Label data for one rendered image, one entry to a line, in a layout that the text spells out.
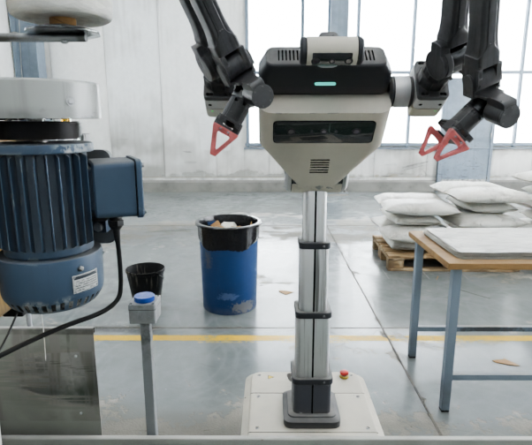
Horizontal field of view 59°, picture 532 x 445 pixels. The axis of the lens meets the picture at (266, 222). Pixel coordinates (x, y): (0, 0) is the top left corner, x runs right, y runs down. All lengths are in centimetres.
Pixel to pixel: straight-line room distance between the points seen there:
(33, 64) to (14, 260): 907
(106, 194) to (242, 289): 267
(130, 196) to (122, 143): 871
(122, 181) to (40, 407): 114
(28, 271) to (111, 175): 18
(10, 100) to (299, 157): 96
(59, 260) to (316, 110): 87
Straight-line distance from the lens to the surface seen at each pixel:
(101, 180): 74
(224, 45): 117
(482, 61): 124
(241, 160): 908
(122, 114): 944
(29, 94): 69
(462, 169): 974
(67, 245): 74
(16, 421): 183
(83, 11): 87
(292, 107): 138
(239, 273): 331
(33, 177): 72
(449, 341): 238
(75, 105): 71
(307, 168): 151
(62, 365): 166
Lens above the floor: 136
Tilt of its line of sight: 12 degrees down
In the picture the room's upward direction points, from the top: straight up
